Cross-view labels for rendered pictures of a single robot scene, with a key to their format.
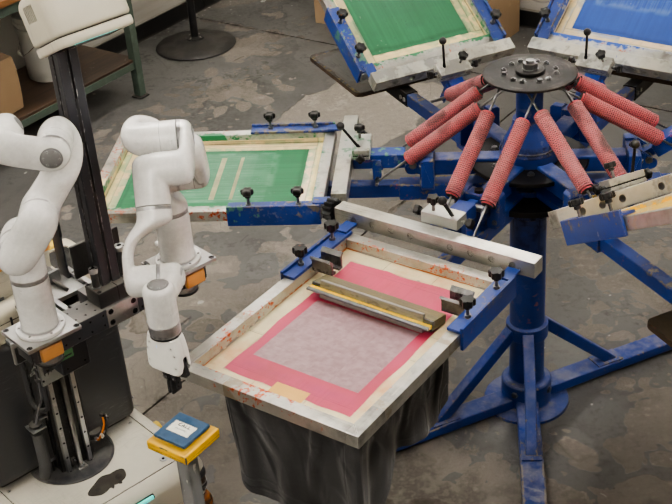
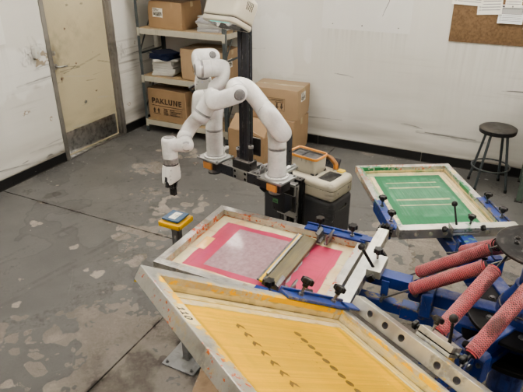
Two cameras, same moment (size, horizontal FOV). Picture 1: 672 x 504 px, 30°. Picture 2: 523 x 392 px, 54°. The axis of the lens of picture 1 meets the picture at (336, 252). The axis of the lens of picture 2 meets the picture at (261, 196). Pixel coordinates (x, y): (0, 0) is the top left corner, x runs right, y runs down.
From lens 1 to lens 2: 3.19 m
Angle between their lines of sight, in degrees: 68
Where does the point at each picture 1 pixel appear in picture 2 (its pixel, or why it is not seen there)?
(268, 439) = not seen: hidden behind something
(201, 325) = not seen: hidden behind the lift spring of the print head
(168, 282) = (170, 138)
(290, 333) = (260, 237)
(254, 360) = (234, 229)
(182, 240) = (270, 163)
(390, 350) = (245, 272)
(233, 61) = not seen: outside the picture
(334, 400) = (197, 257)
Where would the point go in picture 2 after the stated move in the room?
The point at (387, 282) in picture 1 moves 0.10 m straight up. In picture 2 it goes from (321, 266) to (322, 246)
